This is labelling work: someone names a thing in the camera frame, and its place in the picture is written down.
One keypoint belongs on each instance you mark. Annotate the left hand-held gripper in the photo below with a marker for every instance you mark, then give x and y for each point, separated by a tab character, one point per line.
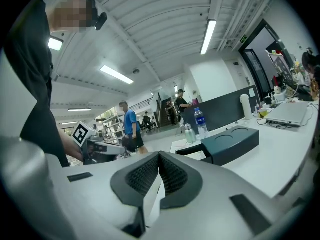
82	134

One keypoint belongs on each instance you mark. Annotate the black computer monitor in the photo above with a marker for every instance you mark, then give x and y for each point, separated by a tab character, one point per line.
283	71

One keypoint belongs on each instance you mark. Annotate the brown staircase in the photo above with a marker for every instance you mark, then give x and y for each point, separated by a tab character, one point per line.
163	111

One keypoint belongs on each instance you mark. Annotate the clear water bottle blue label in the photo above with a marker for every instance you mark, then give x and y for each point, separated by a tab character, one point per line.
201	124

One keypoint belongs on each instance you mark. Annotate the white cat figurine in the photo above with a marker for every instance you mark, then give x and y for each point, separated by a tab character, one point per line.
277	90

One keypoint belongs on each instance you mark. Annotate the black head camera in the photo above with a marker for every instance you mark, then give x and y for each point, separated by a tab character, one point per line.
101	21

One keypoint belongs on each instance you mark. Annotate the person's black shirt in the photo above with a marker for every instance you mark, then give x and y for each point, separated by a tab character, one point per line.
30	71

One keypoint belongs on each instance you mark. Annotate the white paper note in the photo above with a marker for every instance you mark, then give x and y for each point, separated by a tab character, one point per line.
252	92

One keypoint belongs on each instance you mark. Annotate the white laptop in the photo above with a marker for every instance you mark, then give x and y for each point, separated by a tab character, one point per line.
287	114

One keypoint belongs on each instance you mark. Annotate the white and green paper slip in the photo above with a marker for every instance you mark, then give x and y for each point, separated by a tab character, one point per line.
153	209

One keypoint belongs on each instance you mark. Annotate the person's head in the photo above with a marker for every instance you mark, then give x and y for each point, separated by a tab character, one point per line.
72	11

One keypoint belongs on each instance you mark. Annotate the ceiling light strip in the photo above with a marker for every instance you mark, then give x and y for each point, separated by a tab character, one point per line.
208	36
79	110
116	74

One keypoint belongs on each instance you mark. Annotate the person's left forearm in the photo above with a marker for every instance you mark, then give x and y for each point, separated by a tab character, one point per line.
71	146

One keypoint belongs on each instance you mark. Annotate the dark grey desk divider panel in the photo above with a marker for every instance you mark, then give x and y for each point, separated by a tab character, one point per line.
220	111

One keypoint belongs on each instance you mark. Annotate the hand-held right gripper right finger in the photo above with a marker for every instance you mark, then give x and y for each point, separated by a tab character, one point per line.
180	181

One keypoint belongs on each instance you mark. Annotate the dark green drawer box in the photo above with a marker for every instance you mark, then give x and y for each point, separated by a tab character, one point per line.
232	144

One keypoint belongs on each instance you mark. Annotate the white shelving rack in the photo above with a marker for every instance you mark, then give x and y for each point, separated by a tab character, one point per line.
110	126

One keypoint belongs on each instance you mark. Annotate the black door frame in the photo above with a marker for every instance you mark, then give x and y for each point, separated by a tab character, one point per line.
250	51

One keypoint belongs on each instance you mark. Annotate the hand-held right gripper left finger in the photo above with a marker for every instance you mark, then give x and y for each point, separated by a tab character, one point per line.
135	181

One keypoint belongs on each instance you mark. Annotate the square ceiling light panel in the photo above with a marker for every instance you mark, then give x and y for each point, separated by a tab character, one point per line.
55	44

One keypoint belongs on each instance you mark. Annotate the yellow cup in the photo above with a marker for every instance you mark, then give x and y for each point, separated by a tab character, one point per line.
263	113

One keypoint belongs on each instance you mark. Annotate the green exit sign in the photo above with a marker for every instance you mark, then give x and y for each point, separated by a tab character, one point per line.
243	39

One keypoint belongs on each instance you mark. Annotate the steel thermos flask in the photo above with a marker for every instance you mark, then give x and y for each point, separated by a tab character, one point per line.
190	134

